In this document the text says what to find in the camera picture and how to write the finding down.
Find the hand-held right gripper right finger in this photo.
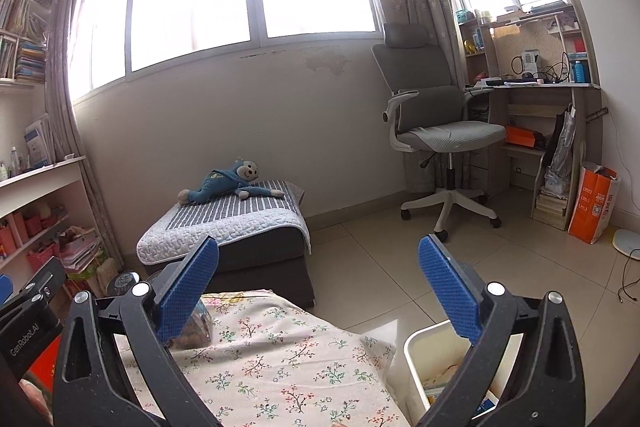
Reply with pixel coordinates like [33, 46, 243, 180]
[419, 233, 587, 427]

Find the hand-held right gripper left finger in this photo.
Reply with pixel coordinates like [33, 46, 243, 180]
[52, 234, 221, 427]

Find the white trash bin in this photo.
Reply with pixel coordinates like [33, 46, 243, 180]
[404, 319, 526, 427]

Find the person's left forearm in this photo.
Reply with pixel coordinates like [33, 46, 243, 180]
[20, 377, 55, 425]

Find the pink basket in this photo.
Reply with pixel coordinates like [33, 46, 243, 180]
[26, 241, 60, 272]

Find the red plastic item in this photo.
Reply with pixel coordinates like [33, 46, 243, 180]
[27, 347, 61, 380]

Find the stack of papers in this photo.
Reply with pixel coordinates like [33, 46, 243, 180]
[59, 229, 103, 273]

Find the clear jar with black lid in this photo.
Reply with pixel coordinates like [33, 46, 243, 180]
[109, 271, 142, 298]
[147, 269, 215, 350]

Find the striped quilted mat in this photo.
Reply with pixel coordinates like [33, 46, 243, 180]
[136, 179, 311, 265]

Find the dark grey ottoman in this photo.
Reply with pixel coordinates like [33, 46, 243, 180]
[136, 179, 317, 308]

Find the white low shelf unit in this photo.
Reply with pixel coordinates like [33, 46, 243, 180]
[0, 154, 108, 303]

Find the blue monkey plush toy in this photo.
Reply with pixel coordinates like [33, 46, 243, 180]
[179, 157, 287, 206]

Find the floral tablecloth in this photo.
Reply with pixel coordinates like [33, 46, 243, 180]
[117, 289, 416, 427]

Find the stack of books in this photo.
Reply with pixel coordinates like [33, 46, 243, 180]
[535, 189, 568, 225]

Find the white and blue booklet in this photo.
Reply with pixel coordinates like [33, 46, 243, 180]
[24, 114, 56, 170]

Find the orange paper bag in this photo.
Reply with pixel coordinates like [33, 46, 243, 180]
[567, 162, 621, 245]

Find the orange box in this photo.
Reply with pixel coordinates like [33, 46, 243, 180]
[505, 124, 541, 150]

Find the silver foil bag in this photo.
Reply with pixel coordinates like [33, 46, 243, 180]
[544, 107, 578, 198]

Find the white bathroom scale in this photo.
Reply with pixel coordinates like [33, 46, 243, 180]
[611, 228, 640, 262]

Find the wooden desk with shelves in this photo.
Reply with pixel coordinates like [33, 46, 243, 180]
[455, 2, 601, 230]

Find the grey office chair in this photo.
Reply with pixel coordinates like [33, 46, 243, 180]
[371, 23, 507, 242]

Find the white desk device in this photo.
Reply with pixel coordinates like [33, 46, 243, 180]
[520, 50, 542, 75]

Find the black floor cable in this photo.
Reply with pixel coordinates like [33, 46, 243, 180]
[617, 249, 640, 305]

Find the white wall bookshelf with books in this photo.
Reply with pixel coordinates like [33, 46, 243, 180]
[0, 0, 56, 88]

